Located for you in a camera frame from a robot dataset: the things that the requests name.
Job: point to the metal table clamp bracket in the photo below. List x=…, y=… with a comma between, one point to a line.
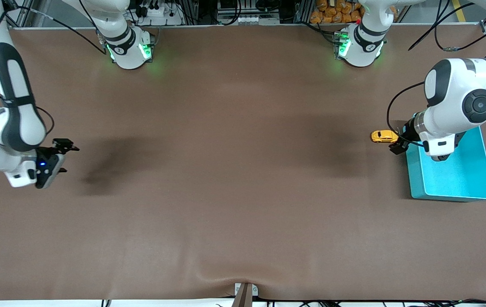
x=245, y=294

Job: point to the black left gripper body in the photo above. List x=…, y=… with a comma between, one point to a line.
x=405, y=133

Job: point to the yellow beetle toy car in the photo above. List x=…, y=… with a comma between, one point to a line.
x=383, y=136

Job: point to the grey equipment rack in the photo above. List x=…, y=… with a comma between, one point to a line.
x=247, y=19

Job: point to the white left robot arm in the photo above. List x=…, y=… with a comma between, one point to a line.
x=452, y=85

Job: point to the brown table mat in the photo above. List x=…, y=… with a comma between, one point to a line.
x=243, y=170

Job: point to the teal plastic bin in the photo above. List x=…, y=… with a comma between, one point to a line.
x=456, y=183

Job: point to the orange snack bag pile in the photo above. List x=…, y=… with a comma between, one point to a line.
x=337, y=13

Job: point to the white power strip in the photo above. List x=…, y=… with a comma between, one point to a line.
x=170, y=19

